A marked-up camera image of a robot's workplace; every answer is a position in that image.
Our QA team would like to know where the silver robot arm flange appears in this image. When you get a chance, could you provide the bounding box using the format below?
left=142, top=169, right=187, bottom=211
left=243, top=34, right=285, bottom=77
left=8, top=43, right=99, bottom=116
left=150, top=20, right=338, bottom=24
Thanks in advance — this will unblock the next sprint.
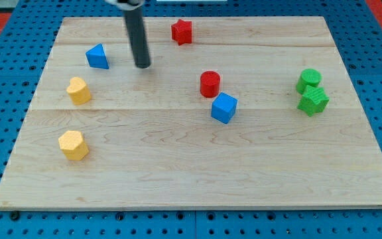
left=105, top=0, right=144, bottom=11

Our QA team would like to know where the wooden board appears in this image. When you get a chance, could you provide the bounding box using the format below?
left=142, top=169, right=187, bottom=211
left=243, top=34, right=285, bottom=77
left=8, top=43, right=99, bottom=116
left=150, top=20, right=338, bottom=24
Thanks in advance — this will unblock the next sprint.
left=0, top=17, right=382, bottom=211

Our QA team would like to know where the blue cube block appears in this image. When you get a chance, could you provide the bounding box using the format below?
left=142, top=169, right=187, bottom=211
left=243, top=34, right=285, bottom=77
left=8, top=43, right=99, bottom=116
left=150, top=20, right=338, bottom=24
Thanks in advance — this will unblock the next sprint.
left=211, top=92, right=238, bottom=124

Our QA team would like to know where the red cylinder block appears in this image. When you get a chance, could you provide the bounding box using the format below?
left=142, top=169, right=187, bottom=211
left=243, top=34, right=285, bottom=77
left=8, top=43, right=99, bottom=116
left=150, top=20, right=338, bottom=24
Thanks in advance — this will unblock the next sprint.
left=200, top=71, right=221, bottom=98

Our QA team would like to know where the red star block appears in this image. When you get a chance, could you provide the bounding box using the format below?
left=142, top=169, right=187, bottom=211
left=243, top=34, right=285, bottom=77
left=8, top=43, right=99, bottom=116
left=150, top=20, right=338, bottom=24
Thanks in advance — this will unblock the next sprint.
left=170, top=19, right=192, bottom=45

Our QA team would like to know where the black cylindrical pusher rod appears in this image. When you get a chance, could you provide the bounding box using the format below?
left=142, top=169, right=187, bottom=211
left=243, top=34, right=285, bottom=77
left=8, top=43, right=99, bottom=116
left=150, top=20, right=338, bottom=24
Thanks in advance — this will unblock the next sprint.
left=123, top=1, right=151, bottom=68

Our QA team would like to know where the blue triangular prism block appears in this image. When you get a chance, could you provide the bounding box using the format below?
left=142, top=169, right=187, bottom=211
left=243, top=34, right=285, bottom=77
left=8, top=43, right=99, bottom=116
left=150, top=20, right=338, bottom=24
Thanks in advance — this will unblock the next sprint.
left=86, top=43, right=109, bottom=69

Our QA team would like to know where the yellow heart block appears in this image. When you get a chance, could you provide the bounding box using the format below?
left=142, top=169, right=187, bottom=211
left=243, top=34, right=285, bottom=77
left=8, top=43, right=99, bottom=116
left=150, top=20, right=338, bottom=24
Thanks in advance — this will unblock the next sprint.
left=66, top=76, right=92, bottom=106

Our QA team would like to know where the yellow hexagon block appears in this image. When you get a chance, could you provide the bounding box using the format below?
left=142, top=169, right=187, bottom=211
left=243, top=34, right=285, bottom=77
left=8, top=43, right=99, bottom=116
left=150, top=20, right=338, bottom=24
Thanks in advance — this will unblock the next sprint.
left=58, top=130, right=90, bottom=161

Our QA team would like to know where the green star block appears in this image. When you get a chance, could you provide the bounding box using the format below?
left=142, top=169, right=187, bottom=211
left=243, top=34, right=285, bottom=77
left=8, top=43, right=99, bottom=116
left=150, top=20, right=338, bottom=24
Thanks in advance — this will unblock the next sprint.
left=297, top=85, right=330, bottom=117

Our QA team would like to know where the green cylinder block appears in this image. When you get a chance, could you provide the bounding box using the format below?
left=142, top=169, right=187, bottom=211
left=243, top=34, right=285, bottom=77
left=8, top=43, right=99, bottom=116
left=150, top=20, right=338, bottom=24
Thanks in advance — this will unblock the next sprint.
left=296, top=68, right=322, bottom=94

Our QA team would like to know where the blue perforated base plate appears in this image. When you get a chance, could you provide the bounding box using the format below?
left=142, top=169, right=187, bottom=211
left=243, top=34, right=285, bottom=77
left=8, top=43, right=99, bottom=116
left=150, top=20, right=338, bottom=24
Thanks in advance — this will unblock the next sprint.
left=0, top=0, right=382, bottom=238

